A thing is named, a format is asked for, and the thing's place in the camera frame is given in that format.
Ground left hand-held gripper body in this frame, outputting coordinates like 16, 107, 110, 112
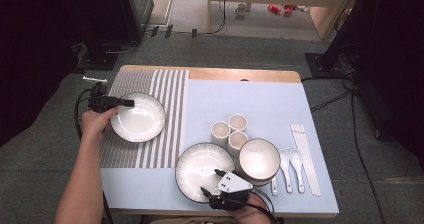
82, 76, 118, 114

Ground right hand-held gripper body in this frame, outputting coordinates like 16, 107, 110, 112
208, 171, 254, 212

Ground white ribbed plate dark rim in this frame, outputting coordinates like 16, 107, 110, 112
174, 142, 236, 204
109, 92, 167, 144

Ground row of white chopsticks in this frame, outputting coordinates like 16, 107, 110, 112
289, 123, 322, 198

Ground person's left hand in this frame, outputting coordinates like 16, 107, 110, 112
80, 105, 120, 142

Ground person's right hand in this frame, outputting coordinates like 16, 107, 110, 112
226, 193, 273, 224

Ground grey striped placemat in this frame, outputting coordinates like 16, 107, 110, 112
99, 69, 190, 170

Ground person's beige trousers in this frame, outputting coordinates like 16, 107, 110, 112
146, 216, 234, 224

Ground white ceramic cup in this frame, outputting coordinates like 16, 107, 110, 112
210, 120, 232, 148
227, 130, 250, 158
228, 113, 249, 133

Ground dark curtain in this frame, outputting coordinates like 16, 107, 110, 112
353, 0, 424, 173
0, 0, 91, 148

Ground pale small floor object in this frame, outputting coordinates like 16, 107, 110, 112
234, 2, 253, 18

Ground red floor object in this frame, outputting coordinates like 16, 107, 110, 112
282, 4, 297, 18
266, 3, 282, 16

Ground black slanted stand pole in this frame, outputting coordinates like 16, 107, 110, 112
321, 0, 384, 70

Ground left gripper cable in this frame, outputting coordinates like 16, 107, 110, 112
73, 88, 94, 142

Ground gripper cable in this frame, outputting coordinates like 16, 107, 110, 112
229, 188, 282, 224
73, 88, 94, 142

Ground black stand base plate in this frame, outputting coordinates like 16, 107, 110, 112
304, 52, 354, 81
77, 52, 120, 72

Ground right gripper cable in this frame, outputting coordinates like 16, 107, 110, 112
229, 188, 282, 224

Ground long black floor cable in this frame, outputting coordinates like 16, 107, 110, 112
349, 83, 388, 224

